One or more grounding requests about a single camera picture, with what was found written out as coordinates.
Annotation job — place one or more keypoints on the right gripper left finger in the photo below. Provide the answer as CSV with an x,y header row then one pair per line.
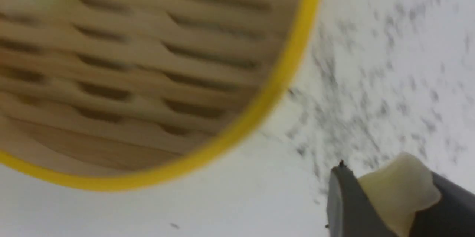
x,y
349,211

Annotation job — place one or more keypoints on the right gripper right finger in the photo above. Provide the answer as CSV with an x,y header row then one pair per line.
x,y
452,216

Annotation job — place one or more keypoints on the bamboo steamer tray yellow rim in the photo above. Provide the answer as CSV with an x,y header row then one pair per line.
x,y
112,95

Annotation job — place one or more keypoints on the pale green dumpling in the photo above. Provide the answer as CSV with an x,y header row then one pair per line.
x,y
399,190

